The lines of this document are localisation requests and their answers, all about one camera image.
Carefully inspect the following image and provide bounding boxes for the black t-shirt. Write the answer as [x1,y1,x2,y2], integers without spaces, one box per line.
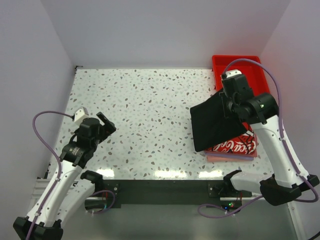
[190,89,247,152]

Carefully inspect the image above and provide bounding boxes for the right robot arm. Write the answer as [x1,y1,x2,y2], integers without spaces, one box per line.
[220,70,320,206]

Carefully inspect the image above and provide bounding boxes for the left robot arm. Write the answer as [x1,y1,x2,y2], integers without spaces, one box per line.
[13,107,116,240]

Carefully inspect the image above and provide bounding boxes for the folded red coca-cola t-shirt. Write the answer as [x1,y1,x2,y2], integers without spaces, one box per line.
[204,123,258,160]

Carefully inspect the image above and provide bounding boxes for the red plastic bin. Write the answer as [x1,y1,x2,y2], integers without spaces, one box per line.
[212,55,270,96]

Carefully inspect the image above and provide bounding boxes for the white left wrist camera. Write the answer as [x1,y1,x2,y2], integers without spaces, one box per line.
[72,106,89,126]

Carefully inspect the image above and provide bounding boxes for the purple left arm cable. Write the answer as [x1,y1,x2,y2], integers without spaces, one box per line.
[24,111,117,240]

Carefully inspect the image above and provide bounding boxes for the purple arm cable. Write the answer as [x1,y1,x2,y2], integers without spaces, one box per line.
[197,58,320,219]
[24,111,117,240]

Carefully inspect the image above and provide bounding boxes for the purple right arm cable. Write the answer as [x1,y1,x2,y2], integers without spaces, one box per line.
[197,58,320,219]

